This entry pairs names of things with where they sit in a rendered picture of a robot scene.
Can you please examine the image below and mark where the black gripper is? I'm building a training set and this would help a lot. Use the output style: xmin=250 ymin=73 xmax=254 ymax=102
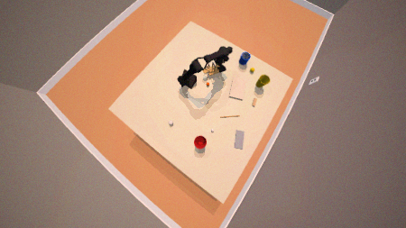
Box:
xmin=214 ymin=58 xmax=226 ymax=73

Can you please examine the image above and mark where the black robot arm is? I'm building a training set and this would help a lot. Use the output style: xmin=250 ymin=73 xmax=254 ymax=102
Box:
xmin=177 ymin=46 xmax=233 ymax=87

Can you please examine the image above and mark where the blue cup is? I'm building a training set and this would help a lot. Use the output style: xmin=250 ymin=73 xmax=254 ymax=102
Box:
xmin=239 ymin=52 xmax=251 ymax=65

